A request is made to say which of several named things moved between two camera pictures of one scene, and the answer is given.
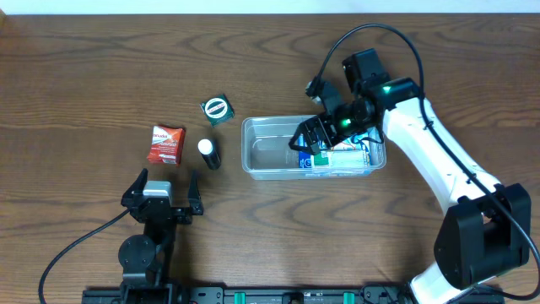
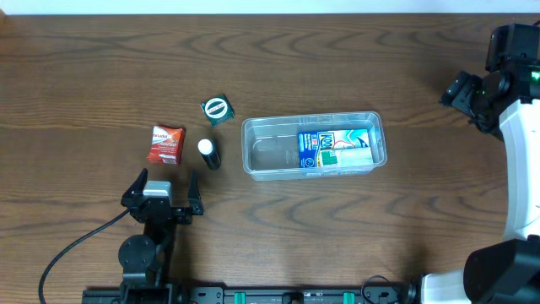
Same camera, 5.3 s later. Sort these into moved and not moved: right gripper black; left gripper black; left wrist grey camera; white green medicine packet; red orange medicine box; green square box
Moved: right gripper black; white green medicine packet
Not moved: green square box; left gripper black; left wrist grey camera; red orange medicine box
